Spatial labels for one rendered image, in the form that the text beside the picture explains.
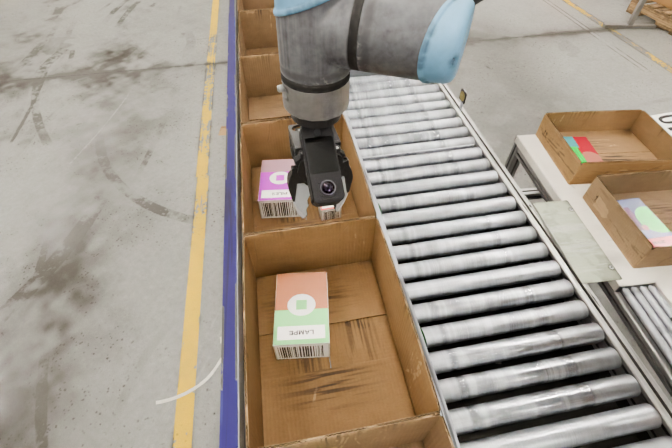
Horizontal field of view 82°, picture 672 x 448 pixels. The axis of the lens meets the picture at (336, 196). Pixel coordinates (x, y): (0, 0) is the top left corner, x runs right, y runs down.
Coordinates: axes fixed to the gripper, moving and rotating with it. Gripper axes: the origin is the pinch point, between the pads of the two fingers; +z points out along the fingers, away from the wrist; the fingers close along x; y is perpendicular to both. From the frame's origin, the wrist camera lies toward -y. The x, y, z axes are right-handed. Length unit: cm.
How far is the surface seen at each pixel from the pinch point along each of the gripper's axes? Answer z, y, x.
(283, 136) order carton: 19, 48, 0
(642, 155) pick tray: 40, 34, -128
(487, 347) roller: 43, -15, -38
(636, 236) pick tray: 34, 0, -90
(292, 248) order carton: 20.7, 8.9, 4.7
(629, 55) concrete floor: 110, 215, -334
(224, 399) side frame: 28.5, -16.4, 22.5
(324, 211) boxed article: 25.9, 22.5, -5.9
